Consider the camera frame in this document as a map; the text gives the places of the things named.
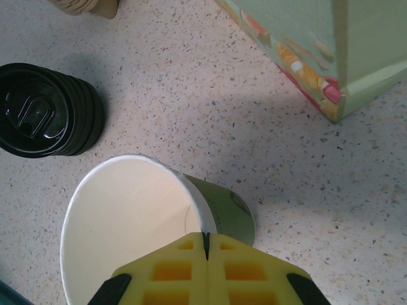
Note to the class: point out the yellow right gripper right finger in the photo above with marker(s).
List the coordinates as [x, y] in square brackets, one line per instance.
[241, 286]

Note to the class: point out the green printed paper bag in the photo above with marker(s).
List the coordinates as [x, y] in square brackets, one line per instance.
[302, 25]

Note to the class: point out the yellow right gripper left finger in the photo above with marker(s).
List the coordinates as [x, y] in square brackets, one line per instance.
[178, 286]

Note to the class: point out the brown pulp carrier stack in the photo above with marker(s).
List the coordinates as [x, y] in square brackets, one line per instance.
[105, 9]

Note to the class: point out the green paper coffee cup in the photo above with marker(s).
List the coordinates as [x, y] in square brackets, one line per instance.
[127, 206]

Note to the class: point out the black cup lid stack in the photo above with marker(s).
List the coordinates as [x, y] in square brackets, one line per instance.
[38, 111]

